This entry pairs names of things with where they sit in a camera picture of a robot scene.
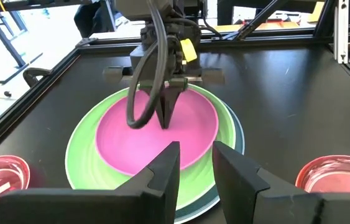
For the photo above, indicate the blue plastic plate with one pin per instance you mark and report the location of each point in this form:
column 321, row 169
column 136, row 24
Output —
column 199, row 205

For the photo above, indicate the purple plastic plate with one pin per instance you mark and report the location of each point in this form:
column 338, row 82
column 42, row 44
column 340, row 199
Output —
column 137, row 137

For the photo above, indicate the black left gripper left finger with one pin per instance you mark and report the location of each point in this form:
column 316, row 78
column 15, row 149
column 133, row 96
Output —
column 100, row 207

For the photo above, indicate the green plastic plate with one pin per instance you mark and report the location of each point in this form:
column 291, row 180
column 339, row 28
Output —
column 84, row 161

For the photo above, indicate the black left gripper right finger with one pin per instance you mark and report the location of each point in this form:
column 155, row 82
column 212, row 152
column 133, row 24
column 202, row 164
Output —
column 286, row 208

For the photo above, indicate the black table leg frame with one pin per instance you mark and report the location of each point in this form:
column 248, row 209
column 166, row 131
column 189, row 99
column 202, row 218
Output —
column 5, row 40

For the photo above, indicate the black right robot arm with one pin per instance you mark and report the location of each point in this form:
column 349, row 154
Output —
column 131, row 7

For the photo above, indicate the yellow tag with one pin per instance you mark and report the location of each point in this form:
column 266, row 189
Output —
column 188, row 49

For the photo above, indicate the silver aluminium post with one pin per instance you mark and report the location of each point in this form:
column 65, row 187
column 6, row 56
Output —
column 341, row 31

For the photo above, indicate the black diagonal frame strut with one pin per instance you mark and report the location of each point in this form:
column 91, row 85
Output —
column 258, row 18

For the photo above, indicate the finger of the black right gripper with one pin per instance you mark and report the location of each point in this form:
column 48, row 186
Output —
column 162, row 112
column 171, row 102

